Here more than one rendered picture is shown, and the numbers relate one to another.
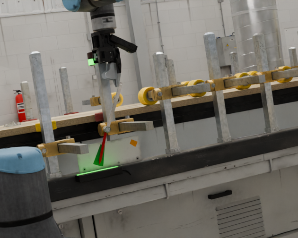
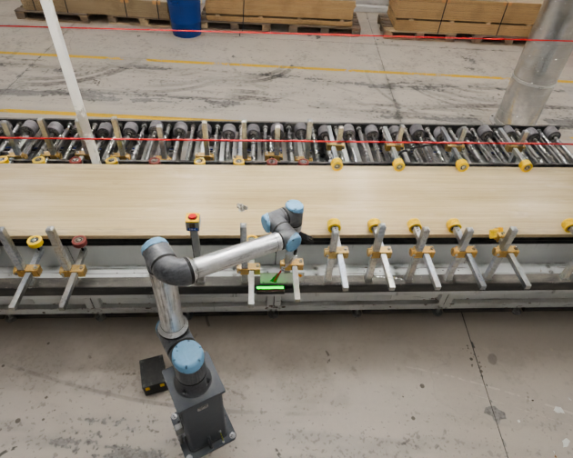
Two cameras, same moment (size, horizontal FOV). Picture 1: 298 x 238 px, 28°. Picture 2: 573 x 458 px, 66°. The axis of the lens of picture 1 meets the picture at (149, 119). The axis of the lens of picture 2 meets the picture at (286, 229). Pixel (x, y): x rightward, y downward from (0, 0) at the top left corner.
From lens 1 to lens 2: 1.97 m
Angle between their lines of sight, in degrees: 45
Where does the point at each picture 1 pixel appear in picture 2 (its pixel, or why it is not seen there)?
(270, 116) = (409, 273)
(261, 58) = (420, 243)
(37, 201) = (194, 380)
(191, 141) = (355, 254)
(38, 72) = (243, 236)
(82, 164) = (263, 280)
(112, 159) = (283, 280)
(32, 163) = (192, 370)
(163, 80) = (333, 248)
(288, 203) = not seen: hidden behind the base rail
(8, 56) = not seen: outside the picture
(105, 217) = not seen: hidden behind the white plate
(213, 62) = (377, 243)
